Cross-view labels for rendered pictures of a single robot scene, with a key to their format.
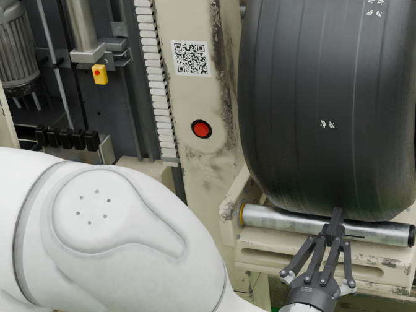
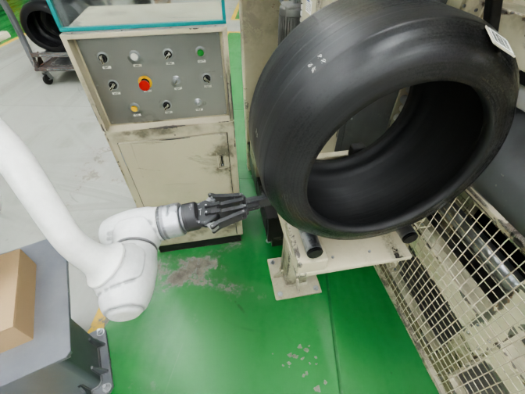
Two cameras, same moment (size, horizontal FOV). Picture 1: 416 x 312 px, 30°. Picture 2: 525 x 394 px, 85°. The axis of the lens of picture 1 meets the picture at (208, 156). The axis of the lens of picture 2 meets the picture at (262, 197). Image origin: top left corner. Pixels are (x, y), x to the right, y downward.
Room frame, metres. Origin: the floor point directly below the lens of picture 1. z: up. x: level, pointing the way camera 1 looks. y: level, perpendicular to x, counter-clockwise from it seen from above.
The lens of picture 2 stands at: (0.75, -0.64, 1.56)
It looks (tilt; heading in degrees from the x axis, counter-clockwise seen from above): 45 degrees down; 55
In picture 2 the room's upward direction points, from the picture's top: straight up
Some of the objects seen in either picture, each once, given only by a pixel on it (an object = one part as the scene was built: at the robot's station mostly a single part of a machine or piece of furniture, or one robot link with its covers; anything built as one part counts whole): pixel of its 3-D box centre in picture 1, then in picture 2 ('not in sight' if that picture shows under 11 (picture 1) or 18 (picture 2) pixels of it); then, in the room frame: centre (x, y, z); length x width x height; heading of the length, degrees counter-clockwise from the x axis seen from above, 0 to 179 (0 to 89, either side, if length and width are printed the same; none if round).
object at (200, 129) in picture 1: (202, 128); not in sight; (1.36, 0.00, 1.06); 0.03 x 0.02 x 0.03; 65
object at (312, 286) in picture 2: not in sight; (293, 274); (1.42, -0.02, 0.02); 0.27 x 0.27 x 0.04; 65
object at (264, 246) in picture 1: (322, 249); (296, 220); (1.20, -0.20, 0.83); 0.36 x 0.09 x 0.06; 65
